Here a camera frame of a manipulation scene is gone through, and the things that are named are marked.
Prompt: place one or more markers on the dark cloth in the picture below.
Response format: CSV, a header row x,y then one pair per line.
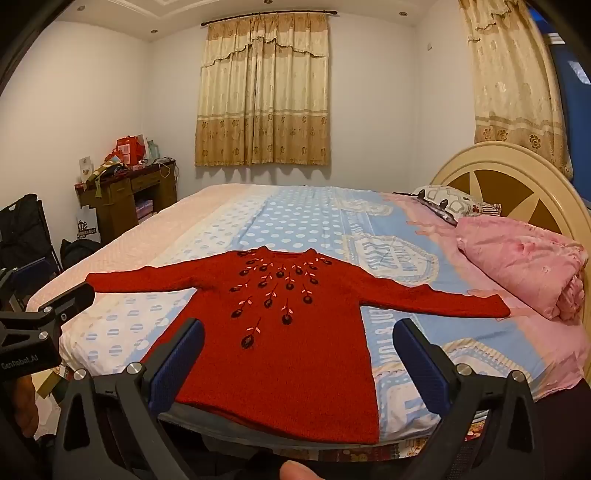
x,y
561,429

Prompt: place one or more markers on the patterned white pillow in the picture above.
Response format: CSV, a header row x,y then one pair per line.
x,y
448,201

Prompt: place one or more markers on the black backpack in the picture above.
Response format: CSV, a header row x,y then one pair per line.
x,y
78,254

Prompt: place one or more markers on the red knitted sweater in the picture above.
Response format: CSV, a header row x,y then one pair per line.
x,y
286,369

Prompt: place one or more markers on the colourful cloth bundle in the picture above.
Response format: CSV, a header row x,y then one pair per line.
x,y
106,173

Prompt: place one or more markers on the cream wooden headboard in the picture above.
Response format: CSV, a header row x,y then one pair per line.
x,y
508,159

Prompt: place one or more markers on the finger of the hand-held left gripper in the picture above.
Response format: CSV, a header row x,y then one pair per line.
x,y
30,273
69,300

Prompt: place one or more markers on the pale green gift bag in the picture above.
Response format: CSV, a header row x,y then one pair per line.
x,y
153,150

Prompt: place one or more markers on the black curtain rod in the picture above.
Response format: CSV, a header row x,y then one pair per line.
x,y
268,16

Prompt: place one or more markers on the person's right hand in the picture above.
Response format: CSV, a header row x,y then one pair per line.
x,y
302,471

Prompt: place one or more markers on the white paper bag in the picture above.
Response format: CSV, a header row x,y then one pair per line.
x,y
87,226

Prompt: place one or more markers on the blue polka dot bedsheet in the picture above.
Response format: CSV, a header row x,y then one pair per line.
x,y
300,217

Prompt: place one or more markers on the window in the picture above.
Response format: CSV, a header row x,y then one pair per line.
x,y
570,115

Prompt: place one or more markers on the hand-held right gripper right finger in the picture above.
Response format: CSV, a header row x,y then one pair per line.
x,y
422,364

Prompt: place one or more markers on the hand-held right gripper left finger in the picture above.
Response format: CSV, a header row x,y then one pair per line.
x,y
184,364

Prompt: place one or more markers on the red gift box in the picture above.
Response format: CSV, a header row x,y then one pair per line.
x,y
129,150

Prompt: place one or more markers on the beige floral curtain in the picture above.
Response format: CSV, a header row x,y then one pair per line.
x,y
263,92
508,69

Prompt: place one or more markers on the pink quilt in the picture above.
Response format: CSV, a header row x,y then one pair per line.
x,y
521,263

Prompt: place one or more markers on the white wall plate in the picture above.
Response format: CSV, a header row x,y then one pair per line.
x,y
86,168

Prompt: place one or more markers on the person's left hand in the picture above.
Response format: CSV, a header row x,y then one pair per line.
x,y
27,408

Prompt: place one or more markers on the dark wooden desk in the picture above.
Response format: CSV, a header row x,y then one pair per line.
x,y
115,198

